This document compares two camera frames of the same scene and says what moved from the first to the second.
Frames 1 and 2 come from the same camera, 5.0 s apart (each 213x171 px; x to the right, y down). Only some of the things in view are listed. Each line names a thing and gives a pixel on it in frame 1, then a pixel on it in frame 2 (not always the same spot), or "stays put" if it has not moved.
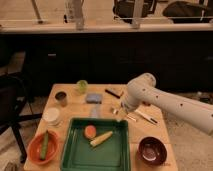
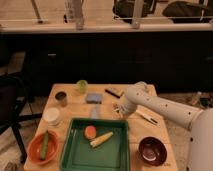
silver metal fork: [134, 119] to [117, 108]
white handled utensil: [148, 117] stays put
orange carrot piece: [90, 131] stays put
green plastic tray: [96, 144] stays put
